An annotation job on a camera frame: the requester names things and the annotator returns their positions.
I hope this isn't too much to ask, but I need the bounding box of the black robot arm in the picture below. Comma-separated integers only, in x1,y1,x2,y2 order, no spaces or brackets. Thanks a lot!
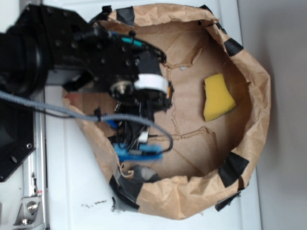
0,5,173,149

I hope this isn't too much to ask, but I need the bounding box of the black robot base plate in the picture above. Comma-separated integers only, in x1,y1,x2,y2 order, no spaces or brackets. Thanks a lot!
0,100,35,183

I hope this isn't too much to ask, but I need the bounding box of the metal corner bracket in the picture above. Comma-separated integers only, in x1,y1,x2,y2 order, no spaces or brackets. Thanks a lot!
13,196,43,230

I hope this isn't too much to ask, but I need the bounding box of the brown paper bag tray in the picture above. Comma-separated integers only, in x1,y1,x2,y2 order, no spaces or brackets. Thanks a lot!
77,3,271,219

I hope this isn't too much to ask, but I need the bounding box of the yellow sponge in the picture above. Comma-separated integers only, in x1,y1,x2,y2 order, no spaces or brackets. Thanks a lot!
203,73,236,122

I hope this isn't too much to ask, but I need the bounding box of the blue sponge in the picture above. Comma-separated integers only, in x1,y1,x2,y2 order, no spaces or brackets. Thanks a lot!
113,143,163,162

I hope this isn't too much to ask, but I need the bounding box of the aluminium rail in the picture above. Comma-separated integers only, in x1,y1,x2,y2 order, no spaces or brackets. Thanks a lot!
22,112,49,230

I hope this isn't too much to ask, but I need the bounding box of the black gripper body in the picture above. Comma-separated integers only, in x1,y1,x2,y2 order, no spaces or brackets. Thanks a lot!
14,5,173,146

